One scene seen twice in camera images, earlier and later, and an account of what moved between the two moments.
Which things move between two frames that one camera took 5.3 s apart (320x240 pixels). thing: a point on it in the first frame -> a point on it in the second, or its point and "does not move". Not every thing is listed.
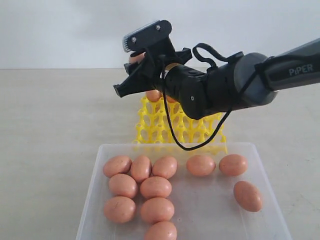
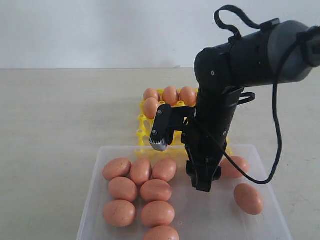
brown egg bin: (248, 196) does not move
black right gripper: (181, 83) -> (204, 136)
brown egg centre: (165, 167) does not move
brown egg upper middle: (141, 168) does not move
